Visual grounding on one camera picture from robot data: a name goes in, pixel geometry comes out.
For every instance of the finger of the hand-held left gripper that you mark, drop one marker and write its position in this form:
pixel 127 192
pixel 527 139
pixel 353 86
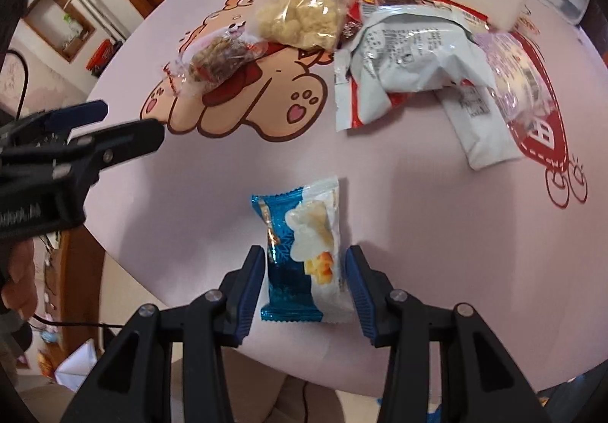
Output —
pixel 78 114
pixel 128 140

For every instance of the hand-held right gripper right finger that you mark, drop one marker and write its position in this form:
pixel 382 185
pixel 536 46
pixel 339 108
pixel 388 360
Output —
pixel 361 297

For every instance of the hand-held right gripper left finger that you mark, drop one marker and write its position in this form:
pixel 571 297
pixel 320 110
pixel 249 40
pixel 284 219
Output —
pixel 249 295

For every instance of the blue white snack packet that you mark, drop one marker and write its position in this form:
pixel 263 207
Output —
pixel 294 280

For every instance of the clear bag of yellow puffs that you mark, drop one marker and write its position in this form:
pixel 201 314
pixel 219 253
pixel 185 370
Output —
pixel 299 12

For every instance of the person's left hand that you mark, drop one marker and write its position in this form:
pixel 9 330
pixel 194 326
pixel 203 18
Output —
pixel 21 278

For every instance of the pink printed tablecloth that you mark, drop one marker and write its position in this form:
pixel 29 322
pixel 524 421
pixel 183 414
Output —
pixel 427 238

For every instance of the clear bag of brown snack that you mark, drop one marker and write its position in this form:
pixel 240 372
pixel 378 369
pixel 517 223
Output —
pixel 218 57

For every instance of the white paper sheet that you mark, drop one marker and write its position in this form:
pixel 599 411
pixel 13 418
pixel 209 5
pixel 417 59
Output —
pixel 78 366

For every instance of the small white snack packet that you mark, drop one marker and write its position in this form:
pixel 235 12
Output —
pixel 484 133

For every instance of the large grey white snack bag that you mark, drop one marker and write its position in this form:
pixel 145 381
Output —
pixel 408 53

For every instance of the clear pink snack packet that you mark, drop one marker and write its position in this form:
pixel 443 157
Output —
pixel 515 71

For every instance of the red white snack packet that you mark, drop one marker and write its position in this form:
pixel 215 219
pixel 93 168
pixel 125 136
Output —
pixel 463 12

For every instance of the wooden wall niche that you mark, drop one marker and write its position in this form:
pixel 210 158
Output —
pixel 59 22

